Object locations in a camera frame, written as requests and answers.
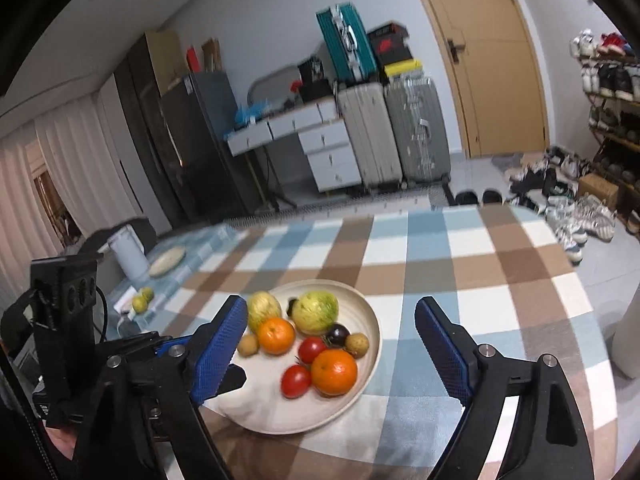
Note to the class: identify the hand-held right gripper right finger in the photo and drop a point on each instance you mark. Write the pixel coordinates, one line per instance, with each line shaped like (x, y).
(445, 350)

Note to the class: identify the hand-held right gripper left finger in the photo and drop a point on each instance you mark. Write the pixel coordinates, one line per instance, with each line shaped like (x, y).
(220, 350)

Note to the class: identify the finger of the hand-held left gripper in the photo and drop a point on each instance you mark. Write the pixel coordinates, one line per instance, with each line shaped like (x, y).
(235, 378)
(161, 346)

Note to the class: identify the tan longan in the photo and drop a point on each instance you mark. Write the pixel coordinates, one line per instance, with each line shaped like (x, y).
(248, 345)
(357, 345)

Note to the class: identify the large cream plate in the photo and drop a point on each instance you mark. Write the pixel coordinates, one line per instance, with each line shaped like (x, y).
(260, 410)

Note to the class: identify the small orange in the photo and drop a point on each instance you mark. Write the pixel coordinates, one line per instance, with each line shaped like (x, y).
(276, 336)

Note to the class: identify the green striped guava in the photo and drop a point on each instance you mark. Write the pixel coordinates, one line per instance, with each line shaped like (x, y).
(265, 310)

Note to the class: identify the red tomato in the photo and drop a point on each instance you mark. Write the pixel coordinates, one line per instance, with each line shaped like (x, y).
(313, 350)
(296, 381)

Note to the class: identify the large orange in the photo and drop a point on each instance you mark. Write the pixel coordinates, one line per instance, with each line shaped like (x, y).
(334, 372)

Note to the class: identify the yellow-green guava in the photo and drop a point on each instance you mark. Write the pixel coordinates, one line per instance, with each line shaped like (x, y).
(316, 312)

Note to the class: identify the dark purple plum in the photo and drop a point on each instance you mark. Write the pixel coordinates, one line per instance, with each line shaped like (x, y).
(338, 335)

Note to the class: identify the person's left hand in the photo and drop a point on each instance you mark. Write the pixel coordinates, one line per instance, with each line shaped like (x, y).
(62, 437)

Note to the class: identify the small yellow fruit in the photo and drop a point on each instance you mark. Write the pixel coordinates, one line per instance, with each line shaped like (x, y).
(139, 303)

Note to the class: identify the small green fruit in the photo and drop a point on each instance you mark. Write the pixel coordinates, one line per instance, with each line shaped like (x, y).
(147, 294)

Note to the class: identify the small cream plate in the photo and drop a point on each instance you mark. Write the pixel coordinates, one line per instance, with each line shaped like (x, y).
(167, 261)

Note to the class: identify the checked tablecloth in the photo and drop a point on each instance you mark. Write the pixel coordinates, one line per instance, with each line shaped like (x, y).
(475, 270)

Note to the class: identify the white cylindrical kettle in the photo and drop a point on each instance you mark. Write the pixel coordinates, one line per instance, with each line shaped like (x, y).
(129, 255)

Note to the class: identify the black chair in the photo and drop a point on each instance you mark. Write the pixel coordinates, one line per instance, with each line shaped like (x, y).
(125, 227)

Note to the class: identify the white curtain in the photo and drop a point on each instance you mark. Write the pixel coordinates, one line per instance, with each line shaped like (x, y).
(65, 185)

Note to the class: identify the black slipper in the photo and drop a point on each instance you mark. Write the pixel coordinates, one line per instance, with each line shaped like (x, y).
(466, 197)
(491, 196)

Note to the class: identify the pile of shoes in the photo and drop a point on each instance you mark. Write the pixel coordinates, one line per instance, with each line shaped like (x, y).
(565, 205)

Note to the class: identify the dark grey fridge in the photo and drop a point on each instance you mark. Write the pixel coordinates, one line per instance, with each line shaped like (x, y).
(210, 150)

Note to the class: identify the dark wardrobe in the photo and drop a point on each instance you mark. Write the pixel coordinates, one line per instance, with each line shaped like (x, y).
(142, 125)

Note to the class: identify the brown cardboard box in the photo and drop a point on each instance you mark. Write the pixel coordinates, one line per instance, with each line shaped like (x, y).
(597, 191)

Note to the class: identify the silver suitcase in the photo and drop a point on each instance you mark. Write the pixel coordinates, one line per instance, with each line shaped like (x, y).
(417, 130)

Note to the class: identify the white desk with drawers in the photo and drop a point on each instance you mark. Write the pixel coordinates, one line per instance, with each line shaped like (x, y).
(327, 155)

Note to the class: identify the beige suitcase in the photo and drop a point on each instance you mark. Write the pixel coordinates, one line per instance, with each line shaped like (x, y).
(369, 135)

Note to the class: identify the blue plastic bag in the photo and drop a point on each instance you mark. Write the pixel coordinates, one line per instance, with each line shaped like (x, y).
(252, 114)

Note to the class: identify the grey arched mirror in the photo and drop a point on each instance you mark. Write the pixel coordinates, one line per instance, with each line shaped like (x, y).
(267, 80)

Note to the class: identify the large cardboard box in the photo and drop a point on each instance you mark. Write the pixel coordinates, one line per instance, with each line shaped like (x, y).
(165, 60)

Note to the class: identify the black bag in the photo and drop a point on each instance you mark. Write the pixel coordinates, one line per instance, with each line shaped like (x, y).
(315, 82)

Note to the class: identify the yellow box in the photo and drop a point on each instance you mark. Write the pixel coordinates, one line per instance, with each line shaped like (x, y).
(402, 69)

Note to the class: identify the red box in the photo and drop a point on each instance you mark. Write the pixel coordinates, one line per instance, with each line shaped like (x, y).
(193, 60)

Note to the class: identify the wooden shoe rack with shoes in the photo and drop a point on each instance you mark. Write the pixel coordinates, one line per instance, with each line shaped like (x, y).
(612, 110)

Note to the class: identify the wooden door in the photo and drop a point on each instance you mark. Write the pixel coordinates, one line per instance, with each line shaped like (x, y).
(490, 60)

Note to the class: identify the small cardboard box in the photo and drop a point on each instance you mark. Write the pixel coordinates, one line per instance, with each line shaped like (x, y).
(212, 55)

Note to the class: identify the black shoebox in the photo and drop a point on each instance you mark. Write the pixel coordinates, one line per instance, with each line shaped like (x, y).
(390, 42)

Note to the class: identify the teal hard case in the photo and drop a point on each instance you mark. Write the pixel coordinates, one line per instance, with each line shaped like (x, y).
(347, 42)

